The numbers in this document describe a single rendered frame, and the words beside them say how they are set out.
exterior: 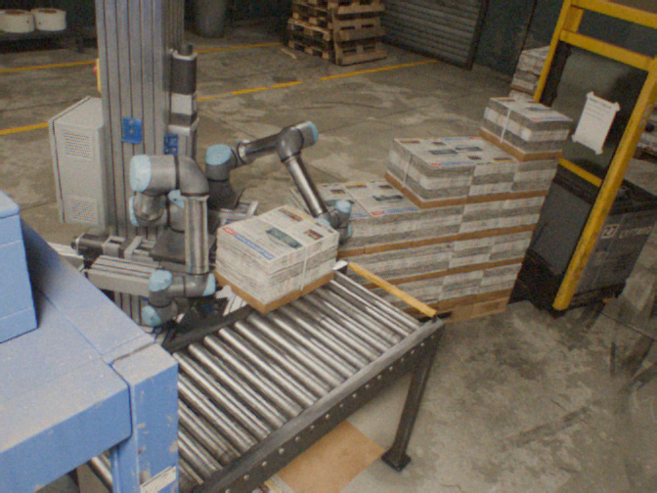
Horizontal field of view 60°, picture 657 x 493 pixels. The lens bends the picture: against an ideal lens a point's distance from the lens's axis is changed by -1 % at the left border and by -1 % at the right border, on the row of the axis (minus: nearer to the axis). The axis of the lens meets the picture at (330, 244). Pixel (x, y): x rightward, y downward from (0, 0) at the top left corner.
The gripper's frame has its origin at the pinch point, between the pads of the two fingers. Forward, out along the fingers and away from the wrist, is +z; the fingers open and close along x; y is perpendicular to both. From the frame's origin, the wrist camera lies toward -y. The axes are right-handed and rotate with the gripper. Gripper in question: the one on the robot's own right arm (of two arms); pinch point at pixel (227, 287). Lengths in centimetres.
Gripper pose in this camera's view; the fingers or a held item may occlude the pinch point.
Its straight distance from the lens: 226.3
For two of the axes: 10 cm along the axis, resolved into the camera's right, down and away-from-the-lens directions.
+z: 6.7, -3.0, 6.8
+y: 1.0, -8.7, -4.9
